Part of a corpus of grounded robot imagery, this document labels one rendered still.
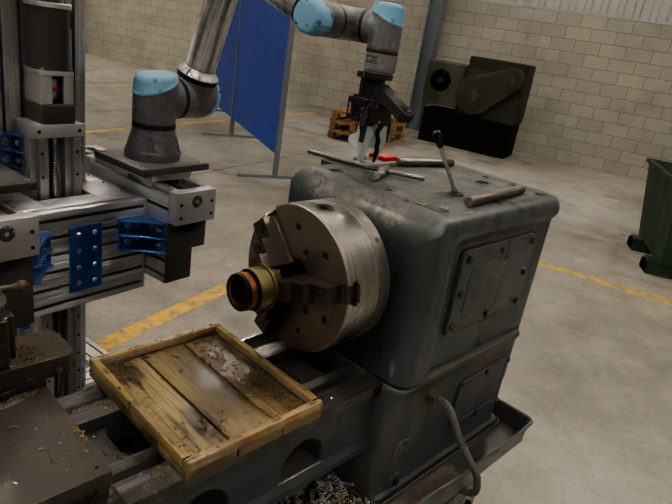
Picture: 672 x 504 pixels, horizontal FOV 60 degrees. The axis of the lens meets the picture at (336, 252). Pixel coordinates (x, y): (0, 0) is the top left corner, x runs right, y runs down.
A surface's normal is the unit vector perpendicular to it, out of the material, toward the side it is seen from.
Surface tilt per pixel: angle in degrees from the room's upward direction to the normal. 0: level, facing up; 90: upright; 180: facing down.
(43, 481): 0
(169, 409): 0
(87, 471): 0
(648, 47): 90
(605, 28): 90
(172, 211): 90
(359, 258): 56
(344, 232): 35
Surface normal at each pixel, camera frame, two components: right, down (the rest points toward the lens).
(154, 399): 0.15, -0.92
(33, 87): -0.60, 0.20
